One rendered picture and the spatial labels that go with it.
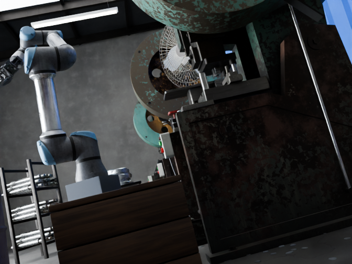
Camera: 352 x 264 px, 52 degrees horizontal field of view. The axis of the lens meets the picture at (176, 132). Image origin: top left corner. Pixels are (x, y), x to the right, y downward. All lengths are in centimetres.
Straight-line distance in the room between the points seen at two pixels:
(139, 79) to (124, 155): 530
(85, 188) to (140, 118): 331
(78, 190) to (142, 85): 172
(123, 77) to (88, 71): 83
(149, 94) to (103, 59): 589
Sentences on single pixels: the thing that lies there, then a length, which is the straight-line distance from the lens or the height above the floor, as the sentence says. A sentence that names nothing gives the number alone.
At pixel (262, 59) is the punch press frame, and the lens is 179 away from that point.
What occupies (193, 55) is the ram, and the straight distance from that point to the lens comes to 186.
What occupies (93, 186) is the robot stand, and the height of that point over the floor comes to 41.
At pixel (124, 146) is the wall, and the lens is 846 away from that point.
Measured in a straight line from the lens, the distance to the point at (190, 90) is 180.
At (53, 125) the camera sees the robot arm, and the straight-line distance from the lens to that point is 171.
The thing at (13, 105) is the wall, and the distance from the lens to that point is 915.
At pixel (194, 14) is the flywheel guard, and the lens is 150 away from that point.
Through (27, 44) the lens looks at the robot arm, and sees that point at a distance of 216.
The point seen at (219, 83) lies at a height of 76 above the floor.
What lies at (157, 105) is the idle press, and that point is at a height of 106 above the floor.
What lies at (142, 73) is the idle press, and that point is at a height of 138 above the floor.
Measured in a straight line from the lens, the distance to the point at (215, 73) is 188.
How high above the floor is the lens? 30
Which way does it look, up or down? 9 degrees up
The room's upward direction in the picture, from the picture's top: 14 degrees counter-clockwise
